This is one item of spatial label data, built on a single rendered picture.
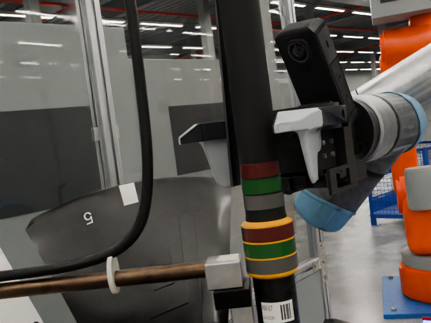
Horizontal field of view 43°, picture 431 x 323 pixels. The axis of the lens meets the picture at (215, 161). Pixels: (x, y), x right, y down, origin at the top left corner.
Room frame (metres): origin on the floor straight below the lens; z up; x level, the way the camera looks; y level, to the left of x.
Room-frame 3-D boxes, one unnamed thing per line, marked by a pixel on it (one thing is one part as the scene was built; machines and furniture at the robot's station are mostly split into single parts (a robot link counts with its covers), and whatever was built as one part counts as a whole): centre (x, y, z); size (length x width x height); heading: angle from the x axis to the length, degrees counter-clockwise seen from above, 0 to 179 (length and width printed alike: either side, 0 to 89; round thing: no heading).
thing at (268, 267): (0.45, -0.04, 1.36); 0.04 x 0.04 x 0.01
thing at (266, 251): (0.45, -0.04, 1.38); 0.04 x 0.04 x 0.01
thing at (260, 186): (0.45, -0.04, 1.43); 0.03 x 0.03 x 0.01
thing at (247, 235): (0.45, -0.04, 1.39); 0.04 x 0.04 x 0.01
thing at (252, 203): (0.45, -0.04, 1.41); 0.03 x 0.03 x 0.01
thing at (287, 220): (0.45, -0.04, 1.38); 0.04 x 0.04 x 0.05
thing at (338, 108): (0.48, -0.09, 1.48); 0.09 x 0.05 x 0.02; 162
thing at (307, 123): (0.43, -0.07, 1.45); 0.09 x 0.03 x 0.06; 162
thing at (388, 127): (0.60, -0.15, 1.46); 0.08 x 0.05 x 0.08; 50
